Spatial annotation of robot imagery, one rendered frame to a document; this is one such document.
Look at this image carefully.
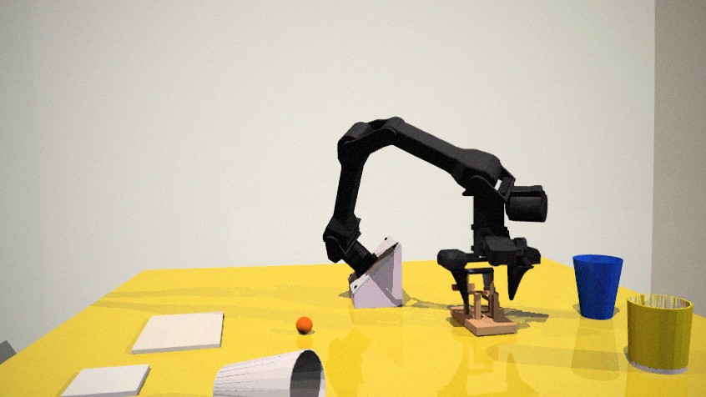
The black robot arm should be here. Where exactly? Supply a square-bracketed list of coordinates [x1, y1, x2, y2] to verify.
[322, 116, 547, 279]

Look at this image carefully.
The yellow cup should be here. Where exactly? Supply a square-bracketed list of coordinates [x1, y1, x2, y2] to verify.
[627, 294, 693, 375]

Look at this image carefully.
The brown wooden catapult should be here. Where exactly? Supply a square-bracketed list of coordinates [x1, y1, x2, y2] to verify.
[450, 268, 517, 336]

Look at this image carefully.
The blue plastic cup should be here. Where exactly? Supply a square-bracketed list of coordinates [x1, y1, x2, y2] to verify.
[572, 254, 623, 320]

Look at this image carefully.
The orange ball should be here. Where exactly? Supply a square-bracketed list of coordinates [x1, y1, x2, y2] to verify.
[295, 317, 313, 334]

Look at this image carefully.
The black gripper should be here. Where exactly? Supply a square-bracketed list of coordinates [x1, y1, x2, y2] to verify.
[437, 220, 541, 304]

